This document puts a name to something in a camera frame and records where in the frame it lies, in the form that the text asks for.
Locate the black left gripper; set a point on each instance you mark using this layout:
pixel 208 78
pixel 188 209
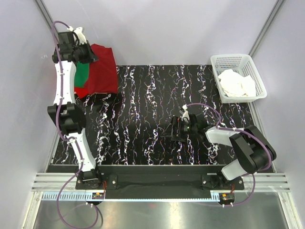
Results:
pixel 89 52

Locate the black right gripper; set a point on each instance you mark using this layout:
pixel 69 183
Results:
pixel 177 129

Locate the dark red t-shirt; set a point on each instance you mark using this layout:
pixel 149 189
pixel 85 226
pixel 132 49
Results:
pixel 103 78

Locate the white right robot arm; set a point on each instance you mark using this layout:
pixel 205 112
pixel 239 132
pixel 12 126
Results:
pixel 252 150

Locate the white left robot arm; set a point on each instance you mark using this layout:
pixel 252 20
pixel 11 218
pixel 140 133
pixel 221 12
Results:
pixel 69 119

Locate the red folded t-shirt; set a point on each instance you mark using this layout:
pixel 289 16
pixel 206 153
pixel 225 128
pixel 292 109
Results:
pixel 81 92

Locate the white crumpled t-shirt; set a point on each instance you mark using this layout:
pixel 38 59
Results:
pixel 235 85

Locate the white plastic basket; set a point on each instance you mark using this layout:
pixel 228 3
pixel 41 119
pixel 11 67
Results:
pixel 242 64

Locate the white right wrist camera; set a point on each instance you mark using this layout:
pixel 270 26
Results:
pixel 185 114

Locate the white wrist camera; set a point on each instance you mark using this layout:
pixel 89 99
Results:
pixel 185 114
pixel 79 33

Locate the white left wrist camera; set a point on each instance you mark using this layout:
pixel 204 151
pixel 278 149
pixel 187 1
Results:
pixel 79 33

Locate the aluminium frame post left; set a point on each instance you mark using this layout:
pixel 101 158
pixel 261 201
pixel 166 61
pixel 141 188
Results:
pixel 44 13

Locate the aluminium frame post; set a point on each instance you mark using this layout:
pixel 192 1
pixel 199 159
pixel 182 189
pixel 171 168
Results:
pixel 266 26
pixel 44 13

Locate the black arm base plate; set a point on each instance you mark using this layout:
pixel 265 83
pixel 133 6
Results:
pixel 182 182

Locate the aluminium frame post right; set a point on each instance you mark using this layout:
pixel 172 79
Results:
pixel 266 26

